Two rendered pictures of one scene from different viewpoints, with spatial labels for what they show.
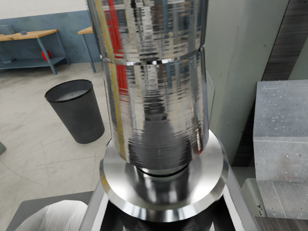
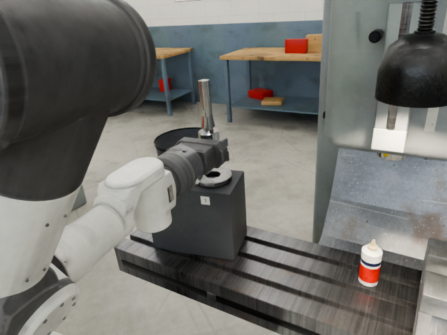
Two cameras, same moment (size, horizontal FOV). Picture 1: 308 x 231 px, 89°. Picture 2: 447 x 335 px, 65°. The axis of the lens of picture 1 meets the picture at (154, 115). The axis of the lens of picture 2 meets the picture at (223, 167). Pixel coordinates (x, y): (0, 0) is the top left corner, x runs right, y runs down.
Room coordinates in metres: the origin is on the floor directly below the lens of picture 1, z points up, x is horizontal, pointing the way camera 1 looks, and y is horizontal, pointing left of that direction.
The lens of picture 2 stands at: (-0.64, -0.30, 1.54)
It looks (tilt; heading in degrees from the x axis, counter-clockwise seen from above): 26 degrees down; 22
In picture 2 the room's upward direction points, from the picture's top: 4 degrees counter-clockwise
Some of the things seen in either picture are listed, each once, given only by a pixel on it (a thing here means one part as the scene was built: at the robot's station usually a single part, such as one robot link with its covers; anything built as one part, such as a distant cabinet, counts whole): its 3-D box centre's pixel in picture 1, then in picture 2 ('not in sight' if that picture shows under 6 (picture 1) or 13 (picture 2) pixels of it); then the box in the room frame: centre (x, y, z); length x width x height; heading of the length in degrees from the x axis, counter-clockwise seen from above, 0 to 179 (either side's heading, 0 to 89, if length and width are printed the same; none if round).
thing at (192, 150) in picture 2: not in sight; (189, 162); (-0.05, 0.01, 1.24); 0.13 x 0.12 x 0.10; 84
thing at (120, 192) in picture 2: not in sight; (134, 196); (-0.22, 0.03, 1.25); 0.13 x 0.07 x 0.09; 173
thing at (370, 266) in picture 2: not in sight; (370, 260); (0.00, -0.36, 1.02); 0.04 x 0.04 x 0.11
